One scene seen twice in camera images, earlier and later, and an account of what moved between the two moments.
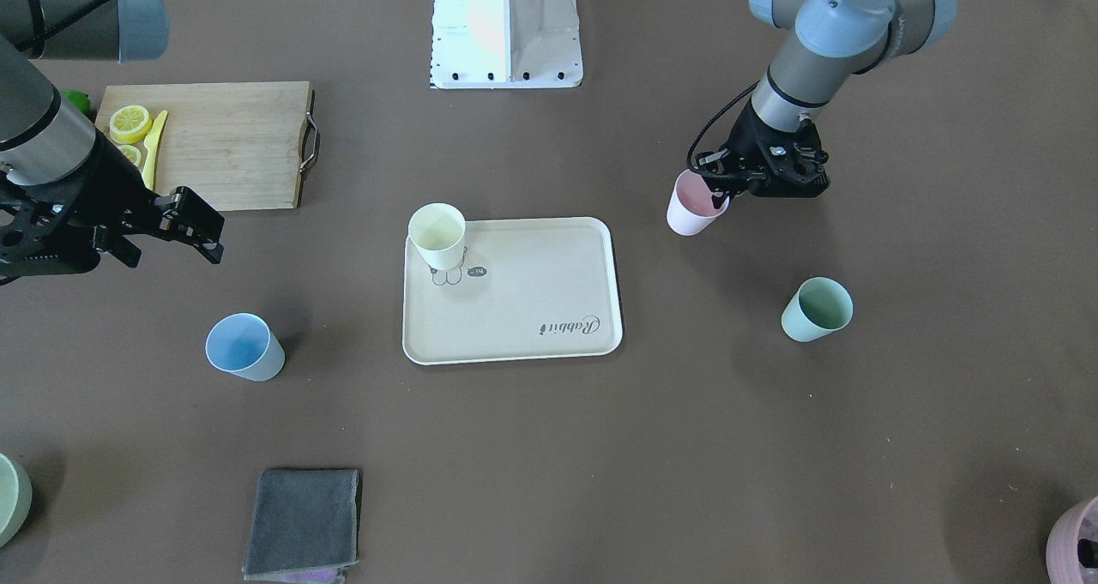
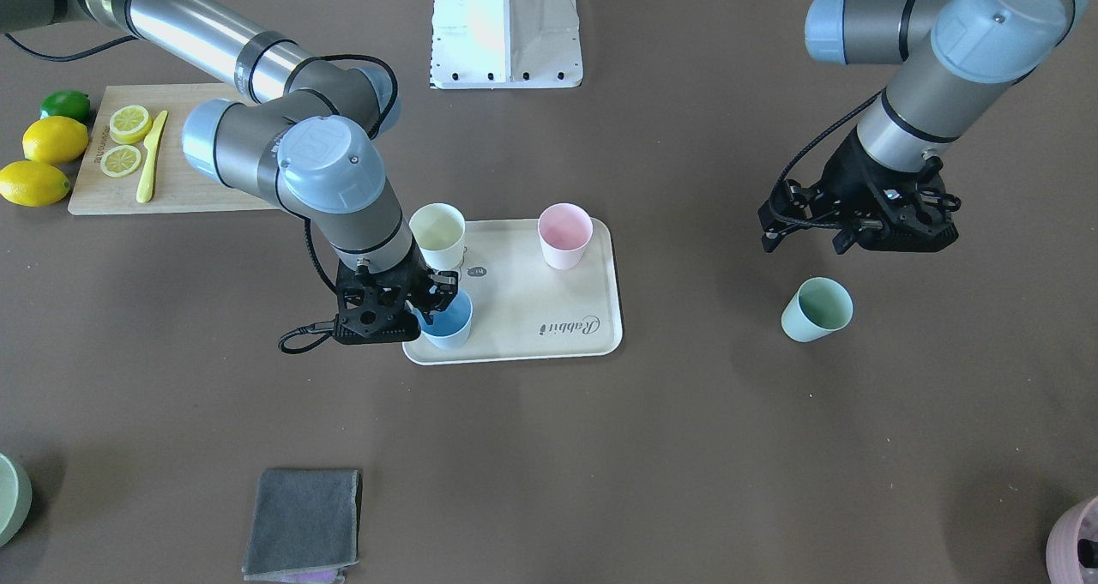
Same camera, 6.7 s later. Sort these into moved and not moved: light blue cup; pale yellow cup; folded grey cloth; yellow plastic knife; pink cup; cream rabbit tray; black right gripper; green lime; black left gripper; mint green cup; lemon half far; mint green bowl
Moved: black right gripper; light blue cup; black left gripper; pink cup
Not moved: folded grey cloth; mint green cup; green lime; lemon half far; yellow plastic knife; mint green bowl; pale yellow cup; cream rabbit tray
